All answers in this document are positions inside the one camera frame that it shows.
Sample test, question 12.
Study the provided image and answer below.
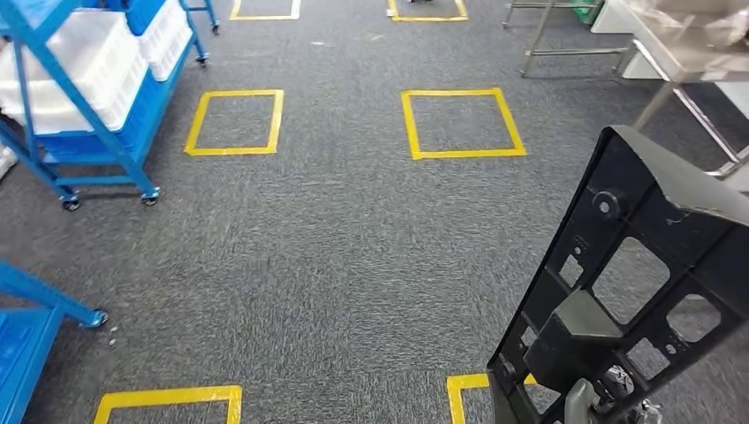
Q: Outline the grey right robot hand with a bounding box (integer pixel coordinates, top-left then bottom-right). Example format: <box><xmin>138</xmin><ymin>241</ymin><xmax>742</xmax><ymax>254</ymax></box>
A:
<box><xmin>564</xmin><ymin>365</ymin><xmax>662</xmax><ymax>424</ymax></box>

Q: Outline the black plastic plate bracket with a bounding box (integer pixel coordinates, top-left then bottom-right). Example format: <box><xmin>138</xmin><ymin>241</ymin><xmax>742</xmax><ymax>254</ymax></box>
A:
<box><xmin>487</xmin><ymin>124</ymin><xmax>749</xmax><ymax>424</ymax></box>

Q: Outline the blue metal shelf rack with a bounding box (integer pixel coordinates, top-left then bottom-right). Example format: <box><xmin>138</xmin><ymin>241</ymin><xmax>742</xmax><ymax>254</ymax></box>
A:
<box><xmin>0</xmin><ymin>0</ymin><xmax>223</xmax><ymax>213</ymax></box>
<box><xmin>0</xmin><ymin>260</ymin><xmax>110</xmax><ymax>424</ymax></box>

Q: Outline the yellow floor tape square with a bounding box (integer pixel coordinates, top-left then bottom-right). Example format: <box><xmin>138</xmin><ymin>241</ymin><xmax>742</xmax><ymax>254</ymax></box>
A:
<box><xmin>92</xmin><ymin>384</ymin><xmax>244</xmax><ymax>424</ymax></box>
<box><xmin>446</xmin><ymin>372</ymin><xmax>538</xmax><ymax>424</ymax></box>

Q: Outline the white cabinet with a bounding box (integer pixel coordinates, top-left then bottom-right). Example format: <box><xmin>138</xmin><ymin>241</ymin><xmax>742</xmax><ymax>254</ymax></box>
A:
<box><xmin>591</xmin><ymin>0</ymin><xmax>749</xmax><ymax>121</ymax></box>

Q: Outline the steel table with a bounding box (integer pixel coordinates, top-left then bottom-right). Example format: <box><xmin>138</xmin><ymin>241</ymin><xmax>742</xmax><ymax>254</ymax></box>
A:
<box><xmin>614</xmin><ymin>0</ymin><xmax>749</xmax><ymax>194</ymax></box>

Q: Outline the green plastic crate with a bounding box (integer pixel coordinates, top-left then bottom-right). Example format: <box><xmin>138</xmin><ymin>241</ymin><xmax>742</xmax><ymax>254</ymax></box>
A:
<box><xmin>570</xmin><ymin>0</ymin><xmax>604</xmax><ymax>26</ymax></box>

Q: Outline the blue plastic crate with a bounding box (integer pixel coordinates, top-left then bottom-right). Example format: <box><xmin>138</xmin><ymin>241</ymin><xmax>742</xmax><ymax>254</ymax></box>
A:
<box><xmin>125</xmin><ymin>0</ymin><xmax>174</xmax><ymax>36</ymax></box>
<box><xmin>32</xmin><ymin>70</ymin><xmax>162</xmax><ymax>159</ymax></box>

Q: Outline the white plastic crate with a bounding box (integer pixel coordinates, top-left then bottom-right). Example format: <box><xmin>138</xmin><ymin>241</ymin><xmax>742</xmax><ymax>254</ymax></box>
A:
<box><xmin>0</xmin><ymin>8</ymin><xmax>150</xmax><ymax>136</ymax></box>
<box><xmin>137</xmin><ymin>0</ymin><xmax>194</xmax><ymax>82</ymax></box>

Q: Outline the steel table frame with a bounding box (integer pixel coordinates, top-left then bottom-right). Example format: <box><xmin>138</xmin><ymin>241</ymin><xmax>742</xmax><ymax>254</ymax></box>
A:
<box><xmin>502</xmin><ymin>0</ymin><xmax>642</xmax><ymax>79</ymax></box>

